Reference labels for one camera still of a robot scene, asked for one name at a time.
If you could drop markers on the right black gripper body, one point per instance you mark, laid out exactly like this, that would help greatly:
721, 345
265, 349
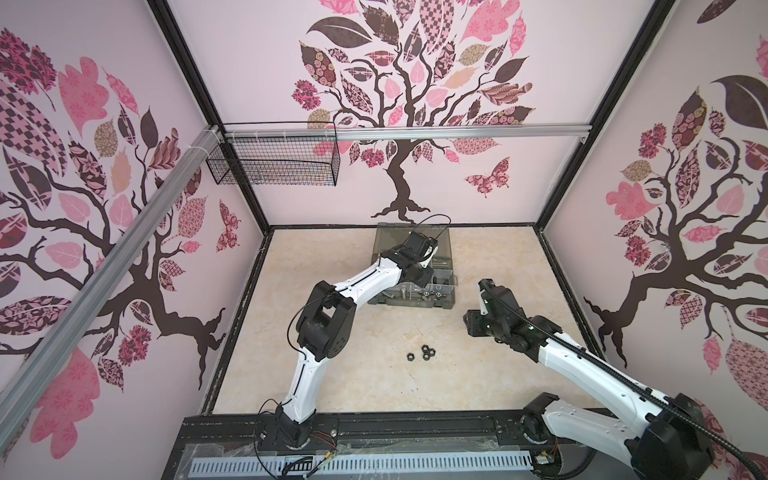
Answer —
481, 324

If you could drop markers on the black wire mesh basket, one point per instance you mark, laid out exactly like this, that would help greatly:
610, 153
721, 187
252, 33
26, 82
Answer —
291, 153

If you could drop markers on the grey plastic compartment organizer box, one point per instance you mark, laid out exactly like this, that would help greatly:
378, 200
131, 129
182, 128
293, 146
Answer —
430, 286

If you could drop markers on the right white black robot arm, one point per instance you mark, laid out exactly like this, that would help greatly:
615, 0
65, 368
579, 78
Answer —
658, 436

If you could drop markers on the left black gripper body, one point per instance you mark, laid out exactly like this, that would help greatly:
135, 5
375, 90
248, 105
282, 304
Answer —
420, 274

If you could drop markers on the silver wing nut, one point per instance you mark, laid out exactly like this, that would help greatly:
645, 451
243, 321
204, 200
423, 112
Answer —
432, 295

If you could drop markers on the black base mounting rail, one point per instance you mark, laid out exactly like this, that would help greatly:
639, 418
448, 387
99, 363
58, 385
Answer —
501, 426

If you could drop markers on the white slotted cable duct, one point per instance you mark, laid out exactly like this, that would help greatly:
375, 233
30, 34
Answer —
316, 466

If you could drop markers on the aluminium rail on wall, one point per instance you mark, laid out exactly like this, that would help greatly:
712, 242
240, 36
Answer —
37, 373
405, 133

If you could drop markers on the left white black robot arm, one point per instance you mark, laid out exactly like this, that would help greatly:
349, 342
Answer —
325, 322

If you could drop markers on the aluminium rail on left wall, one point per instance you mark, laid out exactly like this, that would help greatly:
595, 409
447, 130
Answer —
37, 373

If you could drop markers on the aluminium rail on back wall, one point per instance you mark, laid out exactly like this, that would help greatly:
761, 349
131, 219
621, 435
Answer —
405, 133

